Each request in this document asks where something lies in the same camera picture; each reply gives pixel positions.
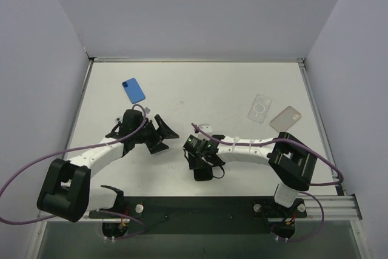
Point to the aluminium front rail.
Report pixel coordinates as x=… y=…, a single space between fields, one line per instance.
x=305 y=206

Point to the black phone with blue back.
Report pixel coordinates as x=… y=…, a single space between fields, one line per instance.
x=133 y=90

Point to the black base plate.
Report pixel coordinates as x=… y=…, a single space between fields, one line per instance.
x=200 y=215

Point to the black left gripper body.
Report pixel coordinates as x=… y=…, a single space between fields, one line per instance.
x=154 y=134

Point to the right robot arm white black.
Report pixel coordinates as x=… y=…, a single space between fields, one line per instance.
x=293 y=165

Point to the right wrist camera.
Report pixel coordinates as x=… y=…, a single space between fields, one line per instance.
x=206 y=128

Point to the clear phone case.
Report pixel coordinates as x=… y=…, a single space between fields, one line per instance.
x=285 y=119
x=259 y=108

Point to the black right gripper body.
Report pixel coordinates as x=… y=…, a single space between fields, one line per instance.
x=198 y=162

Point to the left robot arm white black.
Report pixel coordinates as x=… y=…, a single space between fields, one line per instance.
x=66 y=190

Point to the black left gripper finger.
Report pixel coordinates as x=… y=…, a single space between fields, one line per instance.
x=155 y=147
x=164 y=131

